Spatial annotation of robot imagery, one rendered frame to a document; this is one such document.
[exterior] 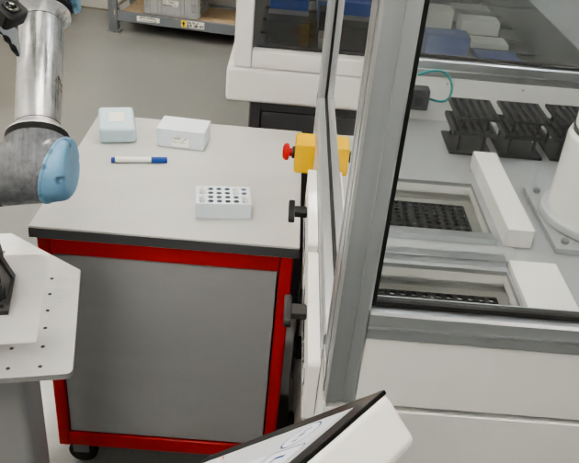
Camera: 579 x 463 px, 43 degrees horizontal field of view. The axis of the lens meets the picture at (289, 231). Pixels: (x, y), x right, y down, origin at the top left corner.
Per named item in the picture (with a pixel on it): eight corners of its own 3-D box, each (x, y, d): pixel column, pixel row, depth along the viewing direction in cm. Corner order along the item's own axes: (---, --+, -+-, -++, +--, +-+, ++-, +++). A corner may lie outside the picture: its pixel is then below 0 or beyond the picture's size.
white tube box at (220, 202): (195, 218, 166) (195, 203, 164) (195, 199, 173) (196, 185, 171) (250, 219, 168) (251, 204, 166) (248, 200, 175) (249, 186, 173)
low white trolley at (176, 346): (56, 470, 197) (28, 225, 158) (109, 324, 250) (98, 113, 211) (274, 486, 199) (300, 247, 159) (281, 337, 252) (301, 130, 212)
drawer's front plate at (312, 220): (302, 293, 135) (308, 242, 130) (303, 213, 160) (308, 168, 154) (312, 293, 135) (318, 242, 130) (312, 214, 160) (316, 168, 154)
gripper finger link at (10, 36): (5, 34, 131) (-25, 3, 123) (32, 43, 129) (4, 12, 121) (-4, 49, 130) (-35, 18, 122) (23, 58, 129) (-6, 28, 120)
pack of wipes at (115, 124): (136, 143, 196) (136, 127, 194) (99, 143, 194) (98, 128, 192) (133, 120, 209) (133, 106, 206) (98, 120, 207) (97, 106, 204)
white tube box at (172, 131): (156, 145, 196) (156, 128, 193) (164, 132, 204) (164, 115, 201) (204, 151, 196) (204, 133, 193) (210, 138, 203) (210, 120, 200)
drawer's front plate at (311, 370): (300, 420, 108) (308, 363, 103) (302, 301, 133) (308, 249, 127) (312, 421, 108) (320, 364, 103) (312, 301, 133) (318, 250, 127)
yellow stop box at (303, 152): (290, 173, 172) (292, 144, 168) (290, 159, 178) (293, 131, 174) (312, 175, 172) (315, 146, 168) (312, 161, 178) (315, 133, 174)
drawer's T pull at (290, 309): (282, 328, 113) (283, 321, 113) (284, 299, 120) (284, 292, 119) (306, 331, 113) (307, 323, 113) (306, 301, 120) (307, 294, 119)
